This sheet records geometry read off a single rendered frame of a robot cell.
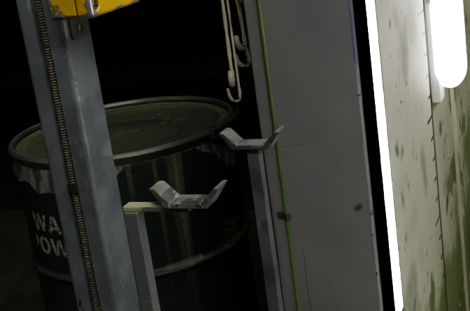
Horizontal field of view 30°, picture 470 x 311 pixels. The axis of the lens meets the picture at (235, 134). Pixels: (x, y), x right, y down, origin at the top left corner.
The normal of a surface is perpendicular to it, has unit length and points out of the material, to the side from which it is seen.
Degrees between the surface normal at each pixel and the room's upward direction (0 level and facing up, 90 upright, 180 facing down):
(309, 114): 90
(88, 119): 90
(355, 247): 90
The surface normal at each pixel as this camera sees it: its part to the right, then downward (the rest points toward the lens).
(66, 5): -0.35, 0.29
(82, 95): 0.93, -0.03
